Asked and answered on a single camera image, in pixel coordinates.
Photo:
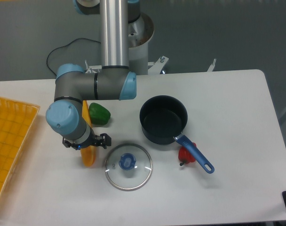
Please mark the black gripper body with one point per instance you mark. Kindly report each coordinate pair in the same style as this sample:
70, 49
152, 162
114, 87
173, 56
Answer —
87, 139

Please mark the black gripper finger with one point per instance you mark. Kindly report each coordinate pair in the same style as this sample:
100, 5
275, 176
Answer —
66, 143
103, 140

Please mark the long orange bread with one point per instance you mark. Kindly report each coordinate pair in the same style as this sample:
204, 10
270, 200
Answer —
88, 154

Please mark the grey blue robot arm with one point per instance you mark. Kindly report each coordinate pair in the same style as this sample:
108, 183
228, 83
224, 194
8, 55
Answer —
115, 81

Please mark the green bell pepper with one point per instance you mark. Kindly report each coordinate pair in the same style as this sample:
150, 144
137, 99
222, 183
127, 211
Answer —
99, 115

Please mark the glass lid blue knob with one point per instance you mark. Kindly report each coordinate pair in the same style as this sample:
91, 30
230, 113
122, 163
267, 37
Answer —
128, 167

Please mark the yellow woven basket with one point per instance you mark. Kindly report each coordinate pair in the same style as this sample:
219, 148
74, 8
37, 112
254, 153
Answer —
16, 120

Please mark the red bell pepper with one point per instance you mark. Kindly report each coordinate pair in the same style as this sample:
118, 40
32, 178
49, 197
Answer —
185, 157

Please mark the dark pot blue handle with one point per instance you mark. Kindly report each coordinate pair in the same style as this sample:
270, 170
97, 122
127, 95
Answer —
163, 119

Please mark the white bracket behind table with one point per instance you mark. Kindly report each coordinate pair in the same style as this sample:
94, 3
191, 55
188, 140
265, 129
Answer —
212, 66

